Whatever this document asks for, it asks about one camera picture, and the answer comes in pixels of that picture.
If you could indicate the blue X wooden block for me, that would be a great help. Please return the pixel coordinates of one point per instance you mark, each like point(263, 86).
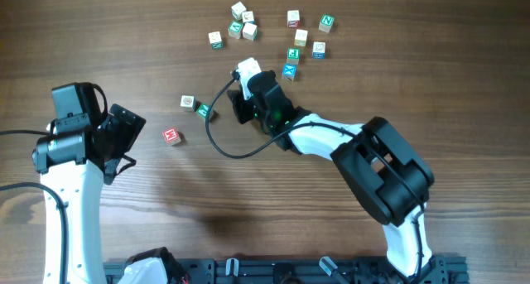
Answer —
point(289, 72)

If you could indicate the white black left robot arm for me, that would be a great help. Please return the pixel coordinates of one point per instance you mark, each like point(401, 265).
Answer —
point(72, 190)

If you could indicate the shell picture blue D block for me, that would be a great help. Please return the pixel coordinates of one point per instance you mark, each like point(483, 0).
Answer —
point(189, 103)

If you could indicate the green n block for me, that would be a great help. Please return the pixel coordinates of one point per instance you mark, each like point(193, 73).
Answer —
point(326, 23)
point(216, 41)

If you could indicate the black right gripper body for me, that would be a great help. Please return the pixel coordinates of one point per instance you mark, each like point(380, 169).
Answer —
point(248, 109)

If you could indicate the green J wooden block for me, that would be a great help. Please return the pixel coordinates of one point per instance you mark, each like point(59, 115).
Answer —
point(205, 112)

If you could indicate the white block yellow side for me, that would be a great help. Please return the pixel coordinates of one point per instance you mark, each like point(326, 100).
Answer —
point(301, 37)

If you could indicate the green N block right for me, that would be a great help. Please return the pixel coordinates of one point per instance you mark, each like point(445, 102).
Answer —
point(326, 23)

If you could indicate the white block green side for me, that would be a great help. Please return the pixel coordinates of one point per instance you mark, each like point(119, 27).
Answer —
point(250, 31)

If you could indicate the white picture block blue side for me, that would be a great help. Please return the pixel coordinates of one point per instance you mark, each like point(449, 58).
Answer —
point(248, 17)

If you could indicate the green F wooden block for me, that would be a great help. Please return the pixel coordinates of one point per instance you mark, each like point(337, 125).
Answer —
point(293, 56)

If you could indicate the white block red side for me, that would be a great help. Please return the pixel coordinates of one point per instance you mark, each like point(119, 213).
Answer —
point(293, 18)

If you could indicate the red M wooden block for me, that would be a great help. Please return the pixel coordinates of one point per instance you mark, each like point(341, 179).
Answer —
point(171, 136)

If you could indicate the green N block left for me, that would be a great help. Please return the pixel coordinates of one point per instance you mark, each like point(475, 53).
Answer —
point(216, 41)

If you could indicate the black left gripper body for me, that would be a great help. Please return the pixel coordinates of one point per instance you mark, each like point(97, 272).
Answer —
point(120, 137)

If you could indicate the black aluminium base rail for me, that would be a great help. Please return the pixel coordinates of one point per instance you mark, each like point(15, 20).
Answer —
point(440, 269)

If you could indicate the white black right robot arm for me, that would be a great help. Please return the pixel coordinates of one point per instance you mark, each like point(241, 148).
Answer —
point(384, 173)

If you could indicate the white block top left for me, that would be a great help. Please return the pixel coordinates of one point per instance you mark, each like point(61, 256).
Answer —
point(237, 11)

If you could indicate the green A wooden block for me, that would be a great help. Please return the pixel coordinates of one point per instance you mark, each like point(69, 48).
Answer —
point(235, 29)

